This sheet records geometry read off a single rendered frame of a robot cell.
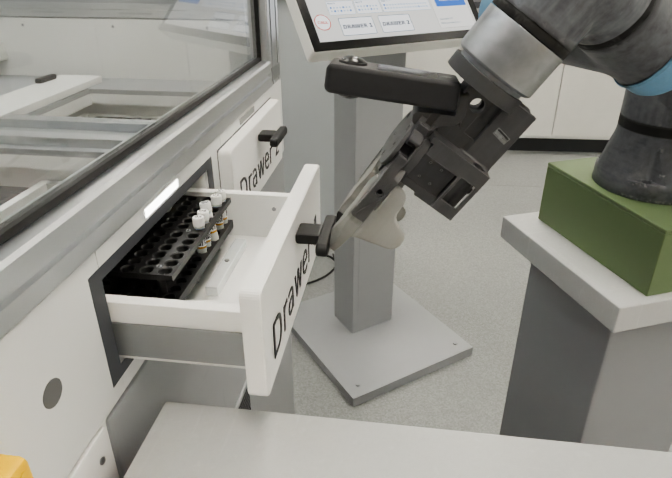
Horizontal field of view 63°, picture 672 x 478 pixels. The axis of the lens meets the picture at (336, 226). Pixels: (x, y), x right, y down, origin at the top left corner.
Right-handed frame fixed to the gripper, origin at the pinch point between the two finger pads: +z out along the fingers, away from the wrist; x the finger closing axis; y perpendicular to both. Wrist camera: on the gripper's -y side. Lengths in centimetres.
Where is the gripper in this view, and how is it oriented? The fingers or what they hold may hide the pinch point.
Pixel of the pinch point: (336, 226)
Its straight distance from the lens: 54.9
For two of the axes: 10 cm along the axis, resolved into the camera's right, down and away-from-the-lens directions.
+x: 1.3, -4.5, 8.9
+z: -5.7, 7.0, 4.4
